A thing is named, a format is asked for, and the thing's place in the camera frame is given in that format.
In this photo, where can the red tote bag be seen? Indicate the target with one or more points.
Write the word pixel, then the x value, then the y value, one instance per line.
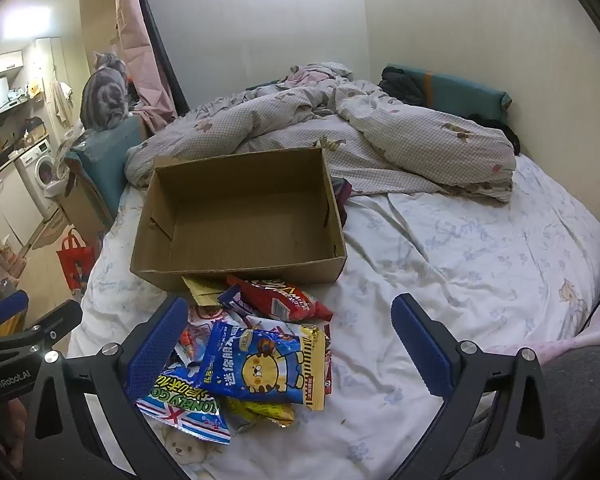
pixel 75 260

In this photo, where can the pink printed pillow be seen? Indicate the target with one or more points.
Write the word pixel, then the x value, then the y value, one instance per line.
pixel 580 340

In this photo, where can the brown cardboard box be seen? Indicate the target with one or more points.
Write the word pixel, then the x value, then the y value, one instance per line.
pixel 240 220

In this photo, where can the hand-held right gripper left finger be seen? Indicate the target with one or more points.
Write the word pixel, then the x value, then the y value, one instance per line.
pixel 155 347

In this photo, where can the black garment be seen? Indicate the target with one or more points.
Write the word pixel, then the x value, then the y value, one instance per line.
pixel 510 136

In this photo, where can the grey cloth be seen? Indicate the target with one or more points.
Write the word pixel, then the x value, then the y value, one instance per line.
pixel 575 400

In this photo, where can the hanging white towel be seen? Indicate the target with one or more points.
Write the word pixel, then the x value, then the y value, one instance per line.
pixel 60 100

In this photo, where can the white blue striped snack packet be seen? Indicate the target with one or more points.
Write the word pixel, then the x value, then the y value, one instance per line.
pixel 195 410

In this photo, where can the white red snack packet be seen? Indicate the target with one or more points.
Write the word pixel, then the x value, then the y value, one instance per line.
pixel 205 321

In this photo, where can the green pillow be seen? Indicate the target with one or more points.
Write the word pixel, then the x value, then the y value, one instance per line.
pixel 460 90

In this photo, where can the checked beige duvet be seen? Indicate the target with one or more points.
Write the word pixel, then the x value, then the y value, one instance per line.
pixel 380 125

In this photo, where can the black frame post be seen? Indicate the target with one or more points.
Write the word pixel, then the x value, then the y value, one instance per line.
pixel 162 50

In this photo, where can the purple snack packet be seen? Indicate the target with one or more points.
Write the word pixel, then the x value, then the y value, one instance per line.
pixel 232 302

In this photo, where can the pink curtain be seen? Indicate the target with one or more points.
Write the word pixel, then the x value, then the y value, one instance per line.
pixel 140 60

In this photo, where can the pink soft object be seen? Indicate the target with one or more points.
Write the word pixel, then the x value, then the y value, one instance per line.
pixel 9 266

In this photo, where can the dark red cloth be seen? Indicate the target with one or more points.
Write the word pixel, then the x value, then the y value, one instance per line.
pixel 342 190

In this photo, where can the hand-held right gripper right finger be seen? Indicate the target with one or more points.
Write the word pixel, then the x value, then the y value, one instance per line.
pixel 422 350

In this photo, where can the white floral bed sheet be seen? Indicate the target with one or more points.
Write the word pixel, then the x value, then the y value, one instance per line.
pixel 430 260

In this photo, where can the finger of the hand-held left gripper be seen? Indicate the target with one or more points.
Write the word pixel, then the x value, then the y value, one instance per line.
pixel 2 312
pixel 60 320

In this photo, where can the red candy packet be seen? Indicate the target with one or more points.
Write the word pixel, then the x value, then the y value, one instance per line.
pixel 280 302

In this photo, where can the teal upholstered bed end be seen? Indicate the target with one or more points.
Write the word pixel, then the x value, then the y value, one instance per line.
pixel 110 155

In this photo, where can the grey tabby cat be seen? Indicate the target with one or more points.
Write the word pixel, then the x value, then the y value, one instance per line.
pixel 102 95

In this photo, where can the yellow snack packet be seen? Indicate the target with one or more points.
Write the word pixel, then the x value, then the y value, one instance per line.
pixel 265 411

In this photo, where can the white kitchen cabinet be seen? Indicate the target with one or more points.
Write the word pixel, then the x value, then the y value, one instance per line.
pixel 5 205

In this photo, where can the white washing machine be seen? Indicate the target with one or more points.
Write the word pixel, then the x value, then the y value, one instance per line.
pixel 35 170

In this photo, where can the blue tiger snack packet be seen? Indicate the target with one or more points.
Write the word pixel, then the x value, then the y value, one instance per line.
pixel 260 365

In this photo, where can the dark clothing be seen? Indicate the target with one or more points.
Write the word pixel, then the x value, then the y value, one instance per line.
pixel 400 87

